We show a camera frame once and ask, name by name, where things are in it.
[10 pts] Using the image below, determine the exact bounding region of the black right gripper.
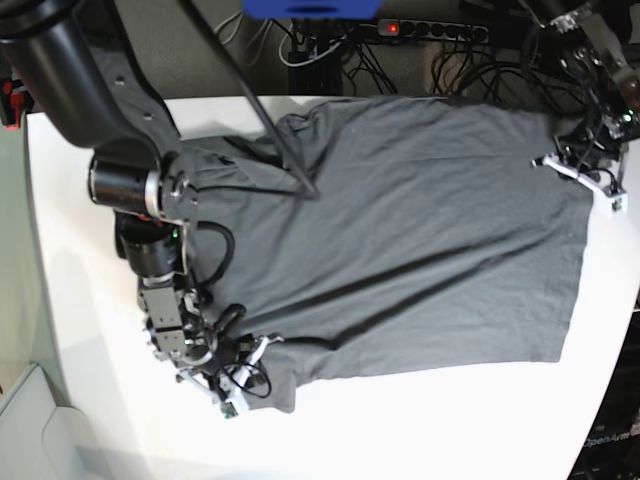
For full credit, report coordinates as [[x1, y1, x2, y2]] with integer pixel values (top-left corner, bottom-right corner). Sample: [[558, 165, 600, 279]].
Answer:
[[194, 333, 270, 400]]

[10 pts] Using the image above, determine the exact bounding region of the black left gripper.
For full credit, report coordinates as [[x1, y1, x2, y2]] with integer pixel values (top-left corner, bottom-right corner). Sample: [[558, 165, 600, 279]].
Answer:
[[554, 125, 629, 190]]

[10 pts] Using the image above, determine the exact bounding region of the dark grey t-shirt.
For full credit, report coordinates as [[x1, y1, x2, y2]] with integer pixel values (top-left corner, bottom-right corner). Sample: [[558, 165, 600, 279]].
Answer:
[[183, 97, 592, 413]]

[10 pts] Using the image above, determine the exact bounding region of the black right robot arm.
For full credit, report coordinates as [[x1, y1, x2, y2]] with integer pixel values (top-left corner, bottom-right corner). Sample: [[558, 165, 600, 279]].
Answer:
[[1, 1, 269, 408]]

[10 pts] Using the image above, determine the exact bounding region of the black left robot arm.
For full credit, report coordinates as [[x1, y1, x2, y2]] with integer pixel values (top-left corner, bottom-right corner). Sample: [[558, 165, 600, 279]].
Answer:
[[520, 1, 639, 194]]

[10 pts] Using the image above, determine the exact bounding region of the grey tray corner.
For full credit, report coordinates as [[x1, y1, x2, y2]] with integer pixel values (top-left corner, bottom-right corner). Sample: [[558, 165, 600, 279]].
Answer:
[[1, 365, 109, 479]]

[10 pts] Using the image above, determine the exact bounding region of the black power strip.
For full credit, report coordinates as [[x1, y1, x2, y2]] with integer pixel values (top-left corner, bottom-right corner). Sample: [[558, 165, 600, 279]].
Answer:
[[376, 19, 490, 45]]

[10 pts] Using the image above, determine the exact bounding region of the red clamp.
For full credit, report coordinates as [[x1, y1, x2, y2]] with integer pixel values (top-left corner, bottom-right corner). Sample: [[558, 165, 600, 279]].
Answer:
[[0, 79, 25, 130]]

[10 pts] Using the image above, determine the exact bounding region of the blue box overhead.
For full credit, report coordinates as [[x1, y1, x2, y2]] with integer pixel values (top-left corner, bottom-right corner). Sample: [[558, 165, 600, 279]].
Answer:
[[242, 0, 382, 19]]

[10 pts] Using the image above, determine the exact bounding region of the white cable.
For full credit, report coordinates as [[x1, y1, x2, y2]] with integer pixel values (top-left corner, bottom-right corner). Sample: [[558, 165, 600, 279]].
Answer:
[[277, 29, 346, 67]]

